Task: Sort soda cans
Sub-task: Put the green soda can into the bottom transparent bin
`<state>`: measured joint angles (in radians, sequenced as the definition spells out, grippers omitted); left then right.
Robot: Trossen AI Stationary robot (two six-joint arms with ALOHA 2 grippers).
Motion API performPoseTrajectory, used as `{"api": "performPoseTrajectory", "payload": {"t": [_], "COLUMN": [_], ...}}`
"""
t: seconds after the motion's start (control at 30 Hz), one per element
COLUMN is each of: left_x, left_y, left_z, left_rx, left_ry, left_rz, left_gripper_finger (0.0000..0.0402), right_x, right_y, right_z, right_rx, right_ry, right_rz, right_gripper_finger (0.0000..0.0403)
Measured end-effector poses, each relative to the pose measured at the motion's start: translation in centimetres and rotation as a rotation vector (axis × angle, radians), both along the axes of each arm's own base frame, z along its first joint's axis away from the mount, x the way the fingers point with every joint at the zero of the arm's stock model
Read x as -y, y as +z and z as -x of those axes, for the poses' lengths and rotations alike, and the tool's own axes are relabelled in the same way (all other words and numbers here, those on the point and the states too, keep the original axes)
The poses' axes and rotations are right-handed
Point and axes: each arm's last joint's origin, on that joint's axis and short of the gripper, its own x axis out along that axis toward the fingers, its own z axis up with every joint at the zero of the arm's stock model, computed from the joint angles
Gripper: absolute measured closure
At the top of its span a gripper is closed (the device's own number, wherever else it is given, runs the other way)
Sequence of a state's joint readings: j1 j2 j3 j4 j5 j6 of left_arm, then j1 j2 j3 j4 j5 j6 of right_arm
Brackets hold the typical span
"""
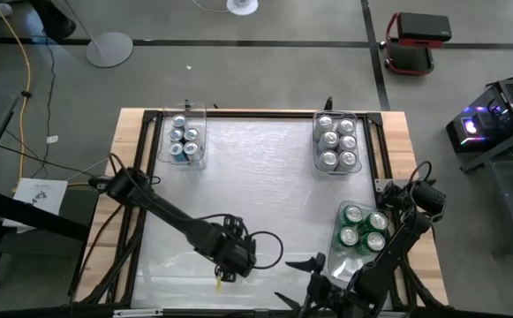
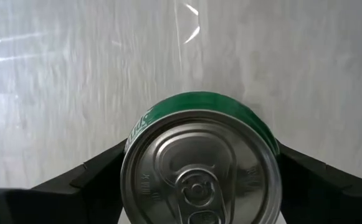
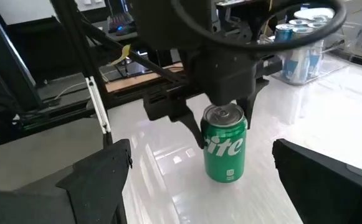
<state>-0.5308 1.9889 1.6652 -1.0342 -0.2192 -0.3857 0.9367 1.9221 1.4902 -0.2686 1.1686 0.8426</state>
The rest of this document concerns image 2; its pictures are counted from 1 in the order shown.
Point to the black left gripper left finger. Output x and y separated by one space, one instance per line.
59 205

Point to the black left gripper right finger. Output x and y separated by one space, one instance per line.
330 205

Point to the green Sprite can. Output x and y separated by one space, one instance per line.
199 161

